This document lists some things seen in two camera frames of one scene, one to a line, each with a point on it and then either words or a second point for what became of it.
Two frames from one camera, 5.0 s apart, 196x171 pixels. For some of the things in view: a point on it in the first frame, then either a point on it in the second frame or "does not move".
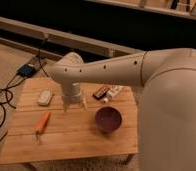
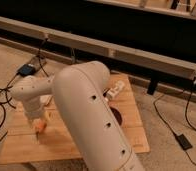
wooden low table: [41, 130] does not move
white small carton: [113, 89] does not move
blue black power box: [26, 71] does not move
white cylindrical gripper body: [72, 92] -> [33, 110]
